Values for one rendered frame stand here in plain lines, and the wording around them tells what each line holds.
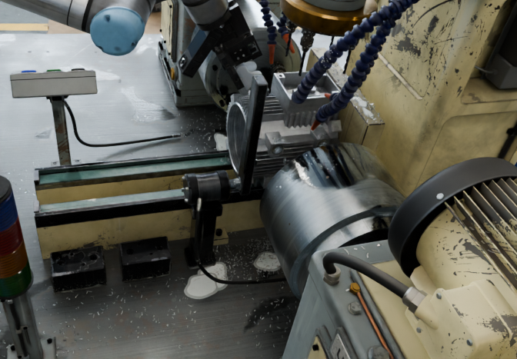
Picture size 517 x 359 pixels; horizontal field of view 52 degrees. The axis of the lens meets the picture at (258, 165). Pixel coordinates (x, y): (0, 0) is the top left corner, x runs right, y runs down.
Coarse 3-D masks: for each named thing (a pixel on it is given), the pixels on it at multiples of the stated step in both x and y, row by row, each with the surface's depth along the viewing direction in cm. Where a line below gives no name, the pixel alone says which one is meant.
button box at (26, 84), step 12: (24, 72) 111; (36, 72) 111; (48, 72) 111; (60, 72) 112; (72, 72) 113; (84, 72) 113; (12, 84) 109; (24, 84) 110; (36, 84) 111; (48, 84) 111; (60, 84) 112; (72, 84) 113; (84, 84) 114; (96, 84) 115; (12, 96) 110; (24, 96) 110; (36, 96) 111; (48, 96) 112
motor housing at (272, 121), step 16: (240, 96) 111; (272, 96) 111; (240, 112) 118; (272, 112) 108; (240, 128) 121; (272, 128) 108; (288, 128) 109; (304, 128) 110; (240, 144) 122; (288, 144) 107; (304, 144) 108; (272, 160) 108; (288, 160) 109; (256, 176) 111
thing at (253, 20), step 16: (240, 0) 132; (256, 0) 135; (256, 16) 127; (272, 16) 131; (256, 32) 122; (256, 48) 125; (208, 64) 125; (256, 64) 128; (272, 64) 129; (288, 64) 130; (208, 80) 127; (224, 80) 128; (224, 96) 131
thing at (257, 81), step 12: (252, 84) 89; (264, 84) 88; (252, 96) 90; (264, 96) 89; (252, 108) 91; (252, 120) 92; (252, 132) 94; (252, 144) 95; (252, 156) 97; (240, 168) 101; (252, 168) 100; (240, 180) 102; (240, 192) 103
